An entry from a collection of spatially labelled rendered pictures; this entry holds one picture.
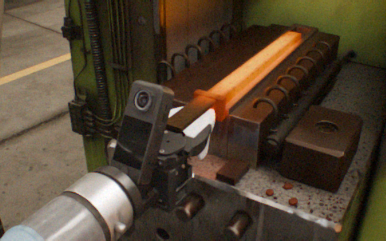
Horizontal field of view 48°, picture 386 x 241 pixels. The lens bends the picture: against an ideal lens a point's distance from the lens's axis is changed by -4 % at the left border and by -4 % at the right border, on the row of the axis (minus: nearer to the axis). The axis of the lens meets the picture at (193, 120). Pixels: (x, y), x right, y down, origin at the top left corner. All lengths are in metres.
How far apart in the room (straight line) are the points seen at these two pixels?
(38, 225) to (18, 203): 1.70
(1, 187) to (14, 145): 0.36
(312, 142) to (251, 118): 0.09
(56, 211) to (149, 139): 0.13
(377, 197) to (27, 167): 1.85
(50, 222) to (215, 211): 0.30
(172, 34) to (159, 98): 0.40
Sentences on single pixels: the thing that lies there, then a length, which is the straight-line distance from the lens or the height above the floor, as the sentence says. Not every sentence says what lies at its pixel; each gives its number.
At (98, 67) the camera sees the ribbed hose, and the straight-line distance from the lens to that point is 0.94.
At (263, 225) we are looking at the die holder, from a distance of 0.64.
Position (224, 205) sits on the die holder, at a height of 0.88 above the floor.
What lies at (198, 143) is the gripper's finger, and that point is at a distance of 0.54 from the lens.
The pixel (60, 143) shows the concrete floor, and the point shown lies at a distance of 2.48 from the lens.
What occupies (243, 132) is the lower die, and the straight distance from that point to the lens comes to 0.64.
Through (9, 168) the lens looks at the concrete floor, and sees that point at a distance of 2.37.
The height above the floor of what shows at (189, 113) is 1.02.
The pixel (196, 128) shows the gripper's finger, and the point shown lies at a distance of 0.57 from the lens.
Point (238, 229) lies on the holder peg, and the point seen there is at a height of 0.88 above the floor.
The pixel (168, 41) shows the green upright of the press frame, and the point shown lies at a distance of 0.86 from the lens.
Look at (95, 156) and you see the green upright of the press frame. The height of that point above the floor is 0.68.
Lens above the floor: 1.31
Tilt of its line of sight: 31 degrees down
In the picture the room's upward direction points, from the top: straight up
